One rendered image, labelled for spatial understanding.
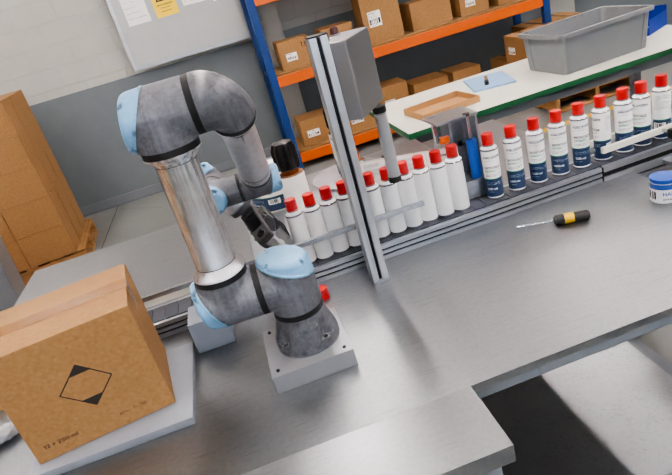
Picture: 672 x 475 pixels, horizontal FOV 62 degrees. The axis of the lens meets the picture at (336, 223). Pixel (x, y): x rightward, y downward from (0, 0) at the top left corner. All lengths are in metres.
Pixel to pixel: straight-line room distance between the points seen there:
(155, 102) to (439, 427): 0.79
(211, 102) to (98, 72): 4.97
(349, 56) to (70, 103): 4.94
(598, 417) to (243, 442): 1.15
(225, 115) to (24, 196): 3.83
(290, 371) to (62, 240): 3.81
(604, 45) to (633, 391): 2.00
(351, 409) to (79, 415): 0.58
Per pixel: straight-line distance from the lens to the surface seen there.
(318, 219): 1.58
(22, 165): 4.77
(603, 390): 2.04
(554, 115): 1.80
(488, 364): 1.22
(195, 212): 1.14
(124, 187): 6.22
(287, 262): 1.19
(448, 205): 1.70
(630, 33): 3.57
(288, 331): 1.26
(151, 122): 1.08
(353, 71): 1.35
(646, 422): 1.96
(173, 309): 1.68
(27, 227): 4.91
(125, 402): 1.36
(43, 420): 1.37
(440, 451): 1.07
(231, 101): 1.09
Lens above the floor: 1.62
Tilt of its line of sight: 24 degrees down
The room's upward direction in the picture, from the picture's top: 16 degrees counter-clockwise
